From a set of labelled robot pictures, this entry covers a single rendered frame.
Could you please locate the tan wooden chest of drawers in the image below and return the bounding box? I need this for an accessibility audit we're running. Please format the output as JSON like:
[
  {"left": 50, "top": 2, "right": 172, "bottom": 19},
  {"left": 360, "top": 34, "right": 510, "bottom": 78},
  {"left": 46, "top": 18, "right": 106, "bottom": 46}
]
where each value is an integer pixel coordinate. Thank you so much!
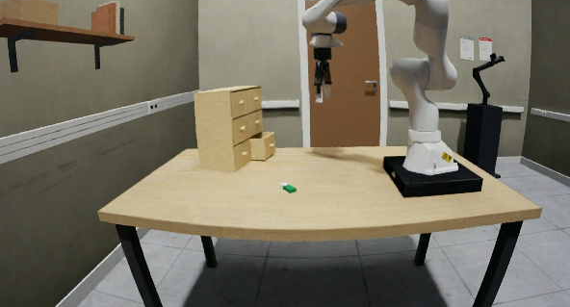
[{"left": 194, "top": 86, "right": 263, "bottom": 172}]

